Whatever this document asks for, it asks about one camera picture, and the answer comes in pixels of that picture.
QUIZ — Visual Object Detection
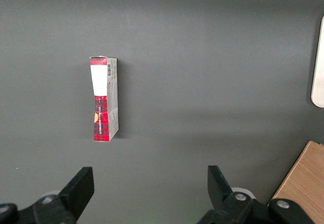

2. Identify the cream plastic tray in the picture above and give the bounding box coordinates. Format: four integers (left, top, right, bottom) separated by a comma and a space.
310, 15, 324, 108

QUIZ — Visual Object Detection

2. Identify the oak wooden drawer cabinet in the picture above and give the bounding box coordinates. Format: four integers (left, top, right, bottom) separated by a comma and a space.
267, 140, 324, 224

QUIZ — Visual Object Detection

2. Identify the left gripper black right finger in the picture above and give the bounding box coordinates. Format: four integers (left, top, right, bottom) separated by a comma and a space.
207, 165, 233, 211

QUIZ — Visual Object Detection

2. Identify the red tartan grey carton box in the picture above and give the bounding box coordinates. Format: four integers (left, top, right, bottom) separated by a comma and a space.
89, 56, 120, 143

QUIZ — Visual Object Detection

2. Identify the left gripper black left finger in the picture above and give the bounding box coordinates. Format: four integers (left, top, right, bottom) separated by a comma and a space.
60, 166, 95, 220

